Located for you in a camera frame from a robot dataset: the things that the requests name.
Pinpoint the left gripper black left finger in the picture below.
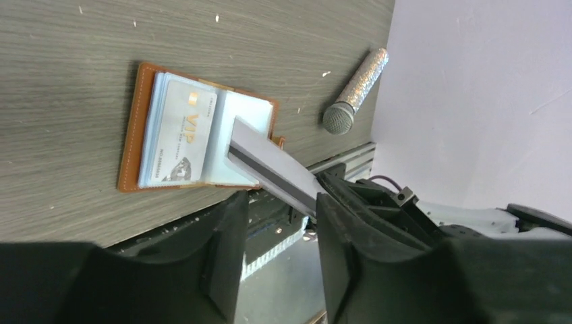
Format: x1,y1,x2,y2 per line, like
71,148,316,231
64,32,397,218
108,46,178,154
1,191,248,323

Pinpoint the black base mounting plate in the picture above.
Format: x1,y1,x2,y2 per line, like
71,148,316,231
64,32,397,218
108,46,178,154
109,190,310,271

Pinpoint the brown leather card holder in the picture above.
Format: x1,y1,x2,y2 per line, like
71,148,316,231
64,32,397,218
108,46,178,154
118,62,285,192

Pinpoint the VIP card in holder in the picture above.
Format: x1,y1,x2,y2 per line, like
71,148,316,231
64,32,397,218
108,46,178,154
150,80,217,186

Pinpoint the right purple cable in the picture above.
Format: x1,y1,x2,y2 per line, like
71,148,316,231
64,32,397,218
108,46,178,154
367,175,402,193

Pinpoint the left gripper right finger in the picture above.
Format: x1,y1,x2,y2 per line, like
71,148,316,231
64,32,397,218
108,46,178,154
316,194,571,323

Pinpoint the silver striped credit card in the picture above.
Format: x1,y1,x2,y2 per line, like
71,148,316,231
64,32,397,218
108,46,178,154
227,118,325,217

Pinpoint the pink glitter stick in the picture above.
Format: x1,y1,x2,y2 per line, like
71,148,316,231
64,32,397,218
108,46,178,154
322,48,389,135

